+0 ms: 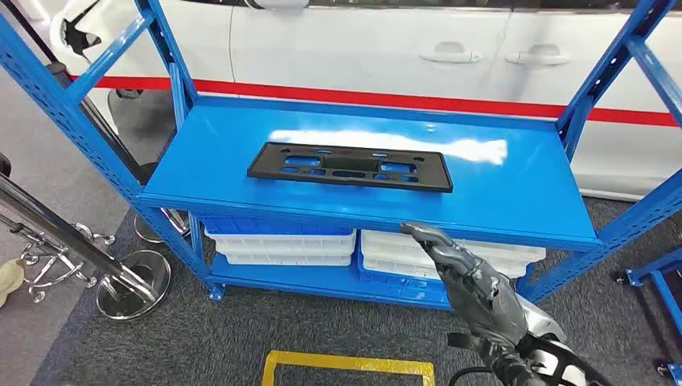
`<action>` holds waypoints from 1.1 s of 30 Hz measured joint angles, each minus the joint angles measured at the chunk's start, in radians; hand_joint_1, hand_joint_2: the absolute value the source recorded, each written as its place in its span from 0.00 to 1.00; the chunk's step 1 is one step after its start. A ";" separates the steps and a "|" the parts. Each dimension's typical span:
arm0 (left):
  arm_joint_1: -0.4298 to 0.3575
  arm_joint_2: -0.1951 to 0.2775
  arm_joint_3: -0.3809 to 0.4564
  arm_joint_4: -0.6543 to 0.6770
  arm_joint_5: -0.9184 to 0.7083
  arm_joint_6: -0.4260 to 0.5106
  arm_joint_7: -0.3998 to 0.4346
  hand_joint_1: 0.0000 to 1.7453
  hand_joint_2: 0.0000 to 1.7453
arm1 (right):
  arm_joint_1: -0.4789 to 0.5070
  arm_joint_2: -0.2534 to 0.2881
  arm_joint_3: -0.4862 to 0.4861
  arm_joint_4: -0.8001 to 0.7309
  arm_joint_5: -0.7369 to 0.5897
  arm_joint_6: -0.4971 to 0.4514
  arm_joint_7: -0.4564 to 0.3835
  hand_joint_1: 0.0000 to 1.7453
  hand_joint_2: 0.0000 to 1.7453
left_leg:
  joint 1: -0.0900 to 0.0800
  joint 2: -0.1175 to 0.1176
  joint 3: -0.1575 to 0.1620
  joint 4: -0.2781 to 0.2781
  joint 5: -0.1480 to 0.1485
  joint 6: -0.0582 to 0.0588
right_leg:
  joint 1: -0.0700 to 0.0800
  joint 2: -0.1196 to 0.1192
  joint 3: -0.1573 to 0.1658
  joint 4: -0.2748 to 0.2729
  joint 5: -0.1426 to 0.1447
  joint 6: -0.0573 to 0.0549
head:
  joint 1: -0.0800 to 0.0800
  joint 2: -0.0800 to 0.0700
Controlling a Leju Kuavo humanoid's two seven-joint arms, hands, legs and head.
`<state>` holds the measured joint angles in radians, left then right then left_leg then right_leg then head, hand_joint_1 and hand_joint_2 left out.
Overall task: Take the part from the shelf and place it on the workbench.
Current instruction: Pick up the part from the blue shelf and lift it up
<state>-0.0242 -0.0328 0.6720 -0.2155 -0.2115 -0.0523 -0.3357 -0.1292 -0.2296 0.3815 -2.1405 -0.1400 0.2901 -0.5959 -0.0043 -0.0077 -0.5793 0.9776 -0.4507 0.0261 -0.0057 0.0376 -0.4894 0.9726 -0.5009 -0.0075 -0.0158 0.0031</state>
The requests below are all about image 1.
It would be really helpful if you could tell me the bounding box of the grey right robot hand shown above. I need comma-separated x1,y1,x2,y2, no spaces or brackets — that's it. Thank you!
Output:
399,220,529,348

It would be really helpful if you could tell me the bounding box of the black plastic mounting part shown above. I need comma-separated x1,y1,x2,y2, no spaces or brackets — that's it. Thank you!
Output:
247,141,454,194

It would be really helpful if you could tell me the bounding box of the blue wheeled shelf rack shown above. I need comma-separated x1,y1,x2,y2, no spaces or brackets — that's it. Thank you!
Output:
618,244,682,386

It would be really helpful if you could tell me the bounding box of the blue metal shelf rack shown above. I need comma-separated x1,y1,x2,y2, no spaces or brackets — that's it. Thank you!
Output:
0,0,682,313

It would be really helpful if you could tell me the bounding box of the yellow floor tape square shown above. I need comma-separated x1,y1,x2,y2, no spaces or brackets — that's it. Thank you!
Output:
261,350,437,386

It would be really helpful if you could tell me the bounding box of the red barrier belt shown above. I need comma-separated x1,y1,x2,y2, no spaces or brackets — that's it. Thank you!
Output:
69,76,682,129

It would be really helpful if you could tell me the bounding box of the white car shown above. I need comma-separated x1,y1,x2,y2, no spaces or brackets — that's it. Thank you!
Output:
13,0,682,201

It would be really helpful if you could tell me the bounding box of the black stool with chrome base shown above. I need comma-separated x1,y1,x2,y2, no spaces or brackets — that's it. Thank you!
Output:
0,220,117,305

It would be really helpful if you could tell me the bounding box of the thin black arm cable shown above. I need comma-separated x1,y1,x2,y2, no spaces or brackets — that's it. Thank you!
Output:
446,366,494,386

